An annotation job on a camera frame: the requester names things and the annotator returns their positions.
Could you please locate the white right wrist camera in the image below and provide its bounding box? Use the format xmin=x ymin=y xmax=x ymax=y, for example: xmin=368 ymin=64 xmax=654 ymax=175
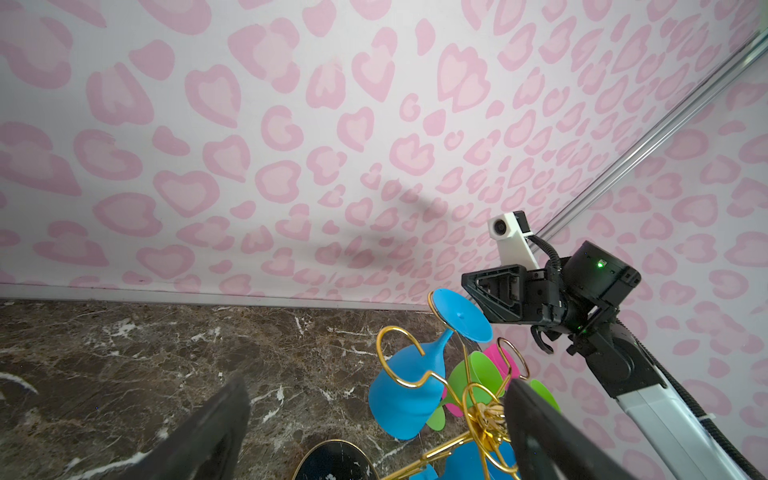
xmin=487 ymin=210 xmax=539 ymax=270

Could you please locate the gold wire glass rack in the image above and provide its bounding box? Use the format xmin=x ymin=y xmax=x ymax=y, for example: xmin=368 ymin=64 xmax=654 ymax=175
xmin=292 ymin=290 xmax=532 ymax=480

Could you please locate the aluminium frame right post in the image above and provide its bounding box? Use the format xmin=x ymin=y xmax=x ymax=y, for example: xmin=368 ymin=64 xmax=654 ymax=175
xmin=537 ymin=29 xmax=767 ymax=239

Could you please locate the blue wine glass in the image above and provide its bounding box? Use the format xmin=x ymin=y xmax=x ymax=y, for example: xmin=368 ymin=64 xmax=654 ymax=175
xmin=408 ymin=443 xmax=516 ymax=480
xmin=368 ymin=289 xmax=492 ymax=440

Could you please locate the magenta wine glass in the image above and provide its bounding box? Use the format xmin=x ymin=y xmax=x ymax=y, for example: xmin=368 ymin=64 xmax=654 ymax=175
xmin=440 ymin=345 xmax=520 ymax=417

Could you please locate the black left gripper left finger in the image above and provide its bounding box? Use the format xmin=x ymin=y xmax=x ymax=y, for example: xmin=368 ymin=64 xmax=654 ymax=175
xmin=122 ymin=376 xmax=250 ymax=479

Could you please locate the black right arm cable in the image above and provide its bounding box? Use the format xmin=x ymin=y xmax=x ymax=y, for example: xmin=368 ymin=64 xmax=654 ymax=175
xmin=524 ymin=233 xmax=763 ymax=480

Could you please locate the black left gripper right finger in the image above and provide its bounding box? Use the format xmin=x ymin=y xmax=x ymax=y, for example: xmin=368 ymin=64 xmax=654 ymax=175
xmin=503 ymin=379 xmax=633 ymax=480

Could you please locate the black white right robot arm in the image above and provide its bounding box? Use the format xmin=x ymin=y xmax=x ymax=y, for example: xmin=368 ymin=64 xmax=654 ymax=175
xmin=461 ymin=237 xmax=763 ymax=479

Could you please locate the green wine glass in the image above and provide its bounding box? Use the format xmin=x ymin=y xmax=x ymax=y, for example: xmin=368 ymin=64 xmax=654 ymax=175
xmin=426 ymin=347 xmax=508 ymax=431
xmin=529 ymin=379 xmax=561 ymax=412

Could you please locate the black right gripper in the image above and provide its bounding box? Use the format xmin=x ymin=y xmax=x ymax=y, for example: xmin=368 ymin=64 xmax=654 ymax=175
xmin=461 ymin=265 xmax=568 ymax=327

